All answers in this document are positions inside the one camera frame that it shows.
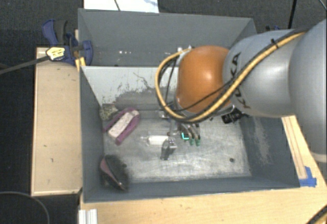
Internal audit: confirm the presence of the small white bottle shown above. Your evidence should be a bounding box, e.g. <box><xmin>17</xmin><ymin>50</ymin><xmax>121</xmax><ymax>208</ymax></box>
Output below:
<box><xmin>140</xmin><ymin>135</ymin><xmax>170</xmax><ymax>146</ymax></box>

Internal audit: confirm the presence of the grey metal bin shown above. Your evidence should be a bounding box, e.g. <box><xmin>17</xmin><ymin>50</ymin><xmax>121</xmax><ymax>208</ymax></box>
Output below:
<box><xmin>77</xmin><ymin>8</ymin><xmax>301</xmax><ymax>204</ymax></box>

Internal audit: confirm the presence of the pale wood flat board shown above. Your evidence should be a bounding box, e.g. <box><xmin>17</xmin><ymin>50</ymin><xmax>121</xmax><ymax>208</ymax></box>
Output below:
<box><xmin>30</xmin><ymin>46</ymin><xmax>84</xmax><ymax>197</ymax></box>

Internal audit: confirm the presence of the black cylinder on white bracket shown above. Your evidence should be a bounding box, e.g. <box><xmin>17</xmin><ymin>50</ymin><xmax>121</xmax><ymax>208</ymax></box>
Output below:
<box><xmin>221</xmin><ymin>111</ymin><xmax>248</xmax><ymax>125</ymax></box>

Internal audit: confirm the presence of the speckled green-brown toy animal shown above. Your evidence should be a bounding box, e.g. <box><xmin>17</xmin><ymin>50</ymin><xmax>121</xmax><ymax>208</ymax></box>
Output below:
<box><xmin>99</xmin><ymin>104</ymin><xmax>119</xmax><ymax>121</ymax></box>

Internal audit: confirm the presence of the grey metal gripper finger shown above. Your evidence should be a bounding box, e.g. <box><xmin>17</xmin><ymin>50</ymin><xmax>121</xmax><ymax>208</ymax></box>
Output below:
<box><xmin>160</xmin><ymin>139</ymin><xmax>171</xmax><ymax>161</ymax></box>
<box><xmin>168</xmin><ymin>138</ymin><xmax>178</xmax><ymax>155</ymax></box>

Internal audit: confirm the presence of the purple and white brush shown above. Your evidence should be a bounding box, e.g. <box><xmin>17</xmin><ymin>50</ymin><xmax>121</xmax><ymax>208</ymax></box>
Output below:
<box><xmin>102</xmin><ymin>107</ymin><xmax>141</xmax><ymax>146</ymax></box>

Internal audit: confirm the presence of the purple brush with black bristles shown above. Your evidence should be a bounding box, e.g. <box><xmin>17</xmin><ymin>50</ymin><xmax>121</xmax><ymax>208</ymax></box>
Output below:
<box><xmin>99</xmin><ymin>154</ymin><xmax>131</xmax><ymax>191</ymax></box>

